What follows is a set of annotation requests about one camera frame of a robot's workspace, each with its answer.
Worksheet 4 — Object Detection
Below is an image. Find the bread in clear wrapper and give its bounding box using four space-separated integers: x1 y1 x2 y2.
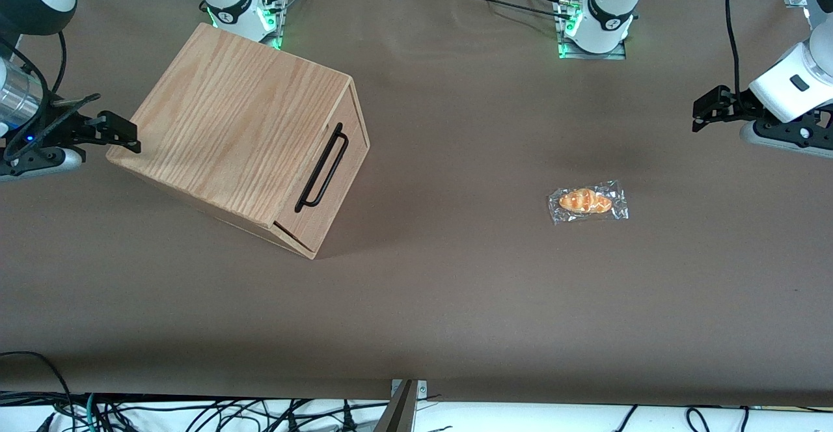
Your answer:
548 180 630 226

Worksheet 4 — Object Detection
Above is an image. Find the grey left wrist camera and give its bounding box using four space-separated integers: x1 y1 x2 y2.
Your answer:
740 118 833 159

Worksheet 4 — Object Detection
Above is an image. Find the brown table cloth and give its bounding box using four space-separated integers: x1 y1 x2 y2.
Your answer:
0 0 833 408

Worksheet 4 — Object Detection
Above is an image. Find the black looping cable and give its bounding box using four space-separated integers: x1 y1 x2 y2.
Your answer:
0 351 74 420

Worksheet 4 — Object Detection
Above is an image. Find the black metal drawer handle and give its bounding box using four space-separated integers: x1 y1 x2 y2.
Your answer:
294 123 349 214

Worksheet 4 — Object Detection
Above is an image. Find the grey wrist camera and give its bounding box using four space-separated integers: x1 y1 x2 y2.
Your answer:
740 118 833 159
0 147 85 181

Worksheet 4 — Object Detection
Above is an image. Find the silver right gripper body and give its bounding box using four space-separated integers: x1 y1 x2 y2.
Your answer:
0 60 44 135

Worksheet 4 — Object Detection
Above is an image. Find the wooden drawer cabinet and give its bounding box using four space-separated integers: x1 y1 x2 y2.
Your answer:
106 22 370 260

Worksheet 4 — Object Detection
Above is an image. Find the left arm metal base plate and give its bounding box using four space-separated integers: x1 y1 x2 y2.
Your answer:
555 0 627 61

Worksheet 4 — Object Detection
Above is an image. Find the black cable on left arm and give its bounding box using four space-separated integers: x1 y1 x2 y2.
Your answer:
725 0 743 98

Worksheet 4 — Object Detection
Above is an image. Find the wooden drawer with handle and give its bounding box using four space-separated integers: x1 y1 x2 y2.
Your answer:
275 85 370 254

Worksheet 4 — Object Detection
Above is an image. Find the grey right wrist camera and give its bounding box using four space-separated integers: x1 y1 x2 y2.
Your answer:
0 147 85 181

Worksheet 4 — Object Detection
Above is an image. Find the black cable across cloth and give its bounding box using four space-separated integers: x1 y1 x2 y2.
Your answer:
456 0 579 20

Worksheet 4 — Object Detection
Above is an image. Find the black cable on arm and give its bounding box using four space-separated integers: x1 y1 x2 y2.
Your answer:
0 31 68 111
725 0 743 98

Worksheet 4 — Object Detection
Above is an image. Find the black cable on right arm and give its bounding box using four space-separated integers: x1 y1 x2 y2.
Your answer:
0 31 68 111

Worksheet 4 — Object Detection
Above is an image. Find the metal bracket at table edge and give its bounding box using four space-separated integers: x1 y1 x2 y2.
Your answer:
373 379 428 432

